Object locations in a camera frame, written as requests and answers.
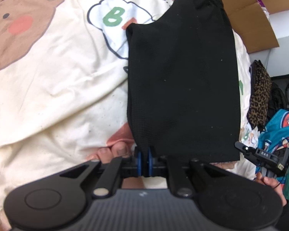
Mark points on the black garment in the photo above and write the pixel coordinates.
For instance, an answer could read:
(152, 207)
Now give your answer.
(278, 101)

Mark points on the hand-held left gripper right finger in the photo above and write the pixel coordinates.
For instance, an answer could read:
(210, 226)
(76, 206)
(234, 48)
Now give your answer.
(149, 160)

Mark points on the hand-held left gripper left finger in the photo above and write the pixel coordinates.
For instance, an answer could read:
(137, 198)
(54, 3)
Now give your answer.
(139, 159)

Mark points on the brown cardboard sheet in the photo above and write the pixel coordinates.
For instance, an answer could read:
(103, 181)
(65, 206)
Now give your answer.
(252, 16)

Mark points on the white and purple plastic bag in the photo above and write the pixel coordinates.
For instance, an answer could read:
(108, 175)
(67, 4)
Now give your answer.
(261, 2)

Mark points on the black shorts with bear-print panels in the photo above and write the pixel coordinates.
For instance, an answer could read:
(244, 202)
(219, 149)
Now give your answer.
(183, 77)

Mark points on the blue printed garment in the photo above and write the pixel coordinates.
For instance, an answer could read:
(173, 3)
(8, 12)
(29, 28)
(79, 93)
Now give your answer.
(279, 130)

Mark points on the leopard print garment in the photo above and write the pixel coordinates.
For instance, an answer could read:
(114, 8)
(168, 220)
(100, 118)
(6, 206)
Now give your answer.
(259, 96)

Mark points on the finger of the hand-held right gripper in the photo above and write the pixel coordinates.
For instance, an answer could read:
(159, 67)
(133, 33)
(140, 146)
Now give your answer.
(242, 146)

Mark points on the cream bear print bed sheet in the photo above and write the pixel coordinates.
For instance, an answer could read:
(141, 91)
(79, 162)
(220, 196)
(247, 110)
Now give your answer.
(50, 89)

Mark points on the person's right hand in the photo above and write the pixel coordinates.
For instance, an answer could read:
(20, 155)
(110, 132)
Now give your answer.
(272, 185)

